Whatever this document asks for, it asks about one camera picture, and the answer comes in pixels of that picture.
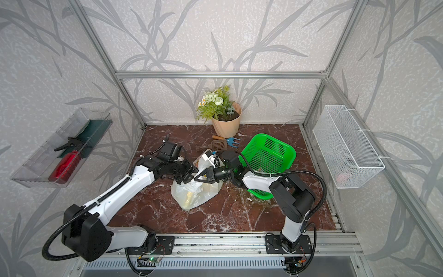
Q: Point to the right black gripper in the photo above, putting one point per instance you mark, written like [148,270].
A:
[210,176]

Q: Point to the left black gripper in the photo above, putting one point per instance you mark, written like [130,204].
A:
[190,169]

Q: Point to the white printed plastic bag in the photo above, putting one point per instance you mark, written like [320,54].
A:
[194,194]

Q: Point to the green perforated plastic basket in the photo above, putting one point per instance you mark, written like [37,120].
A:
[267,154]

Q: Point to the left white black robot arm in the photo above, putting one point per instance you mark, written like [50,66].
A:
[89,235]

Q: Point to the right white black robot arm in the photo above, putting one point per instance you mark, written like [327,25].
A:
[295,199]

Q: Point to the small blue toy rake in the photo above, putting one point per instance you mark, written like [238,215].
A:
[233,142]

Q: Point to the terracotta flower pot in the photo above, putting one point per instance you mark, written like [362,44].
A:
[227,129]

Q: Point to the green plant with white flowers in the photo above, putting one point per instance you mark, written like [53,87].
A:
[217,105]

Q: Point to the dark green flat board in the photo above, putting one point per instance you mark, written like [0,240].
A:
[87,139]

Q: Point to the red black brush tool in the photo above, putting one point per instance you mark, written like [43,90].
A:
[65,168]

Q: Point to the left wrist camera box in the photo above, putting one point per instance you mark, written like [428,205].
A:
[169,151]

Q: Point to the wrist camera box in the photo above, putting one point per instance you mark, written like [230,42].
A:
[169,151]
[212,158]

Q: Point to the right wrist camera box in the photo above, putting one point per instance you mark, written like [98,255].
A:
[212,158]

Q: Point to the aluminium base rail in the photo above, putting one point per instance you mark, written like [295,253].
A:
[250,244]

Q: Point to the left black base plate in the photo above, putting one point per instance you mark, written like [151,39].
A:
[152,245]

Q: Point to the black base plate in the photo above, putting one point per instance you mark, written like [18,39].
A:
[278,244]
[152,245]

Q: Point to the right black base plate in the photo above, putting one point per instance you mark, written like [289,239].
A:
[278,244]

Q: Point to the pink object in wire basket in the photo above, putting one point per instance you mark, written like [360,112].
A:
[343,178]

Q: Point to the clear plastic wall shelf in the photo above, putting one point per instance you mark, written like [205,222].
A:
[57,161]

